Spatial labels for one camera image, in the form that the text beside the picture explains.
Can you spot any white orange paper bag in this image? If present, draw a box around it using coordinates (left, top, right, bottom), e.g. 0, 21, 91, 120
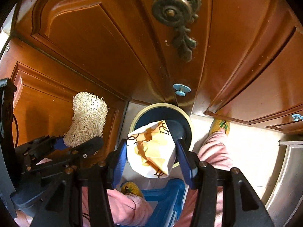
126, 120, 176, 179

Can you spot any wooden cabinet door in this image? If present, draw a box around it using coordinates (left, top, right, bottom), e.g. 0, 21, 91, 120
16, 0, 176, 103

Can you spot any ornate bronze door knob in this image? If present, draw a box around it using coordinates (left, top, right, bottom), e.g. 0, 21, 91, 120
151, 0, 201, 62

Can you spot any blue door stopper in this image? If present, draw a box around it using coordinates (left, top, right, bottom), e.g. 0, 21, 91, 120
173, 84, 191, 97

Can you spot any yellow slipper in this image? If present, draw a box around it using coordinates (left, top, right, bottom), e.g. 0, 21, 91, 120
209, 119, 230, 135

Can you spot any round black trash bin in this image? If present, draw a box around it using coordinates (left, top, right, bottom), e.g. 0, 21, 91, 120
129, 103, 192, 168

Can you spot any beige loofah sponge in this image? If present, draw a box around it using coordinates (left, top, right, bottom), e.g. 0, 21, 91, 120
63, 92, 108, 148

